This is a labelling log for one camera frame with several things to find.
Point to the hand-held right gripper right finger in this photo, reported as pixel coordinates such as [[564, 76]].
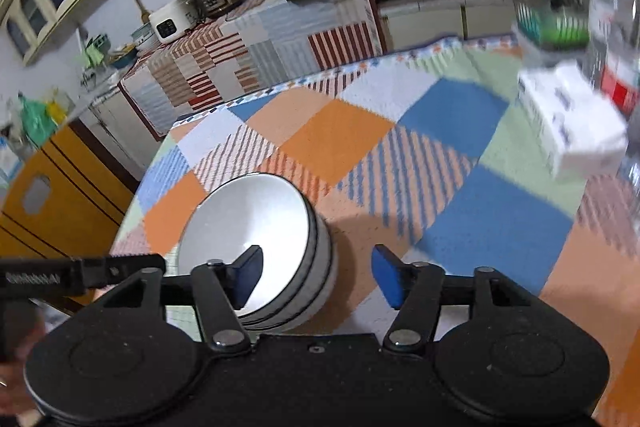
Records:
[[387, 274]]

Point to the white rice cooker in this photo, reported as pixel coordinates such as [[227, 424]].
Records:
[[170, 23]]

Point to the white ribbed bowl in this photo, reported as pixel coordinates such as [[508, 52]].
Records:
[[326, 279], [320, 247], [240, 217]]

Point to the red label water bottle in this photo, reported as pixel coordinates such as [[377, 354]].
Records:
[[617, 57]]

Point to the green plastic bag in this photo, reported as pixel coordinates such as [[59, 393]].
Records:
[[36, 122]]

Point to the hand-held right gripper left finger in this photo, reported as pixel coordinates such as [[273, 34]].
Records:
[[247, 274]]

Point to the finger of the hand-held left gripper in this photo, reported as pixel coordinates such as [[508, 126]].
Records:
[[125, 268]]

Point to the green plastic basket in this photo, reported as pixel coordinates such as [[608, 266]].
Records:
[[555, 27]]

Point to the white tissue box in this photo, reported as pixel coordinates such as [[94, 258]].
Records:
[[575, 122]]

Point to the patchwork tablecloth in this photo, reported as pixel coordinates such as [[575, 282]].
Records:
[[450, 167]]

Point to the yellow wooden chair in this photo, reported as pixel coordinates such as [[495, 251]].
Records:
[[70, 197]]

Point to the striped patchwork counter cloth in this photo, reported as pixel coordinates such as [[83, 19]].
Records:
[[240, 52]]

